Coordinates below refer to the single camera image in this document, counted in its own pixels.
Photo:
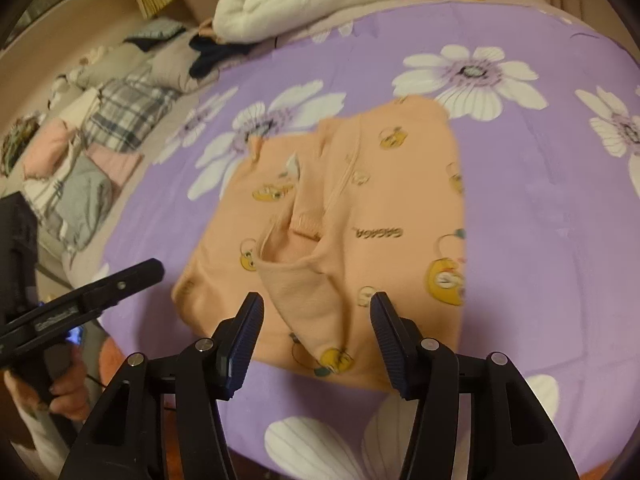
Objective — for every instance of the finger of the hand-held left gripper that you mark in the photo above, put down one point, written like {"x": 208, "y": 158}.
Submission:
{"x": 130, "y": 280}

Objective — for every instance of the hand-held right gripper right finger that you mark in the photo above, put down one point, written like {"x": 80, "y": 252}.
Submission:
{"x": 390, "y": 355}

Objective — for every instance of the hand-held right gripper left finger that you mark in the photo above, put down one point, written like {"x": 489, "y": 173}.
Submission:
{"x": 242, "y": 350}

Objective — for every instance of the peach cartoon print sweatshirt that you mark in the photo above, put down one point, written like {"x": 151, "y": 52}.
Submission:
{"x": 380, "y": 210}

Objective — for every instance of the person's left forearm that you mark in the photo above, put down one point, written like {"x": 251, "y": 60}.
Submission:
{"x": 42, "y": 440}

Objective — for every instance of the person's left hand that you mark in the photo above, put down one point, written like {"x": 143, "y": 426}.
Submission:
{"x": 72, "y": 395}

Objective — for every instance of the grey striped cloth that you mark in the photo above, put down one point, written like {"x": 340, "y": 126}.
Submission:
{"x": 82, "y": 200}

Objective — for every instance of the puffy pink cloth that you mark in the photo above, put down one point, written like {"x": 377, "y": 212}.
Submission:
{"x": 47, "y": 150}

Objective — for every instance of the flat pink cloth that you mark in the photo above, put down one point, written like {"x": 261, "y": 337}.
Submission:
{"x": 115, "y": 165}

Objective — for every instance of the green patterned cloth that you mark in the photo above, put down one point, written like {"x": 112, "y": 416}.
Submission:
{"x": 17, "y": 142}

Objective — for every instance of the white cloth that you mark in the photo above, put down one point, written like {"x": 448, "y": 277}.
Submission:
{"x": 67, "y": 105}

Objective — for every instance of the plaid cloth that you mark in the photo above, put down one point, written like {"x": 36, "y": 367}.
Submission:
{"x": 125, "y": 110}

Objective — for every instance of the purple floral blanket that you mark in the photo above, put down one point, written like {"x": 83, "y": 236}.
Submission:
{"x": 540, "y": 240}

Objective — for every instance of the navy cloth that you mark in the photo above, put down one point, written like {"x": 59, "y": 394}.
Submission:
{"x": 215, "y": 57}

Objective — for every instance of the blue-grey folded cloth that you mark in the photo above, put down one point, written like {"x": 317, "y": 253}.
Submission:
{"x": 155, "y": 34}

